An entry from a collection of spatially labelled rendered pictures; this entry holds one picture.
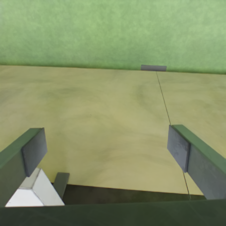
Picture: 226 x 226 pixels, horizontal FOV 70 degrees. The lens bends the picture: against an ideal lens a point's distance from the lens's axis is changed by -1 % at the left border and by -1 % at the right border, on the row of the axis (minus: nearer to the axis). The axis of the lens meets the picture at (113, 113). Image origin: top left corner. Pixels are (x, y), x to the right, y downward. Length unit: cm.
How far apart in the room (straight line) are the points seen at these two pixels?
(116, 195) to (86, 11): 78
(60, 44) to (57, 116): 50
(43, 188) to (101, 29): 79
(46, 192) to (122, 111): 40
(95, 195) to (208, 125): 41
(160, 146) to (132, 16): 62
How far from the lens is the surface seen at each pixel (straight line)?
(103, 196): 40
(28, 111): 65
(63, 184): 42
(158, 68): 96
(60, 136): 52
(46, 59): 105
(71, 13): 92
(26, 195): 24
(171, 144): 16
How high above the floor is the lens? 87
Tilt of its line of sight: 50 degrees down
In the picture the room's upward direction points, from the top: 173 degrees counter-clockwise
